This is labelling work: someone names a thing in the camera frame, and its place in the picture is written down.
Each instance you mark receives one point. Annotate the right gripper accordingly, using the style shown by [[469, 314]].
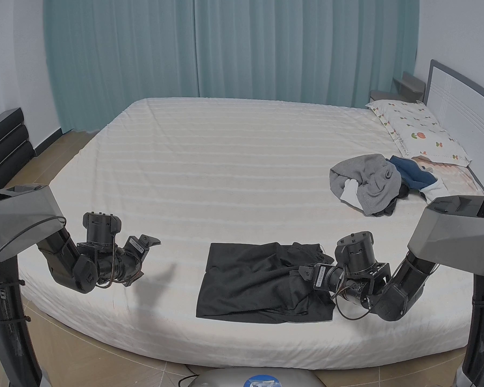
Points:
[[320, 278]]

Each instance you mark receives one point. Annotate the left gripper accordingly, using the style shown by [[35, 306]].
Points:
[[123, 264]]

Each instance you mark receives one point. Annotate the black T-shirt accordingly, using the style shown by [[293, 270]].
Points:
[[250, 284]]

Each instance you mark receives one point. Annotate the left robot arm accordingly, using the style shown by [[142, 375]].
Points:
[[20, 220]]

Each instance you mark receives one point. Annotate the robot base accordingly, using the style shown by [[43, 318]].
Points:
[[234, 379]]

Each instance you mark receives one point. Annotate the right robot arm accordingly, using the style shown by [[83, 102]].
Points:
[[395, 292]]

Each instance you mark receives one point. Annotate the pile of clothes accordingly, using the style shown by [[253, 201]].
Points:
[[371, 184]]

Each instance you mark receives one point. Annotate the bed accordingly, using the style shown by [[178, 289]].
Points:
[[226, 167]]

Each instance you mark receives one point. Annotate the white printed pillow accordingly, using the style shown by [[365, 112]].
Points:
[[419, 131]]

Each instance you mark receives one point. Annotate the grey bedside table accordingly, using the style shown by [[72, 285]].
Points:
[[403, 89]]

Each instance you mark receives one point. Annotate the blue-green curtain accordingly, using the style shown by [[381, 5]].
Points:
[[226, 34]]

